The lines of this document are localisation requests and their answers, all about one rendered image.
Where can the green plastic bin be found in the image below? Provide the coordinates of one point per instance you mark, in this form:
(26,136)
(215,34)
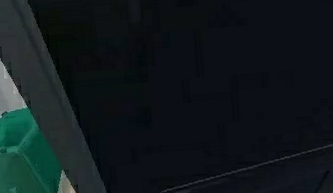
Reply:
(13,164)

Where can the large black cabinet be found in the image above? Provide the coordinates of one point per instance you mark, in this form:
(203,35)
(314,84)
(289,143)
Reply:
(185,66)

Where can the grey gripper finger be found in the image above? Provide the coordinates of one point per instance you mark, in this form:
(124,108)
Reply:
(247,169)

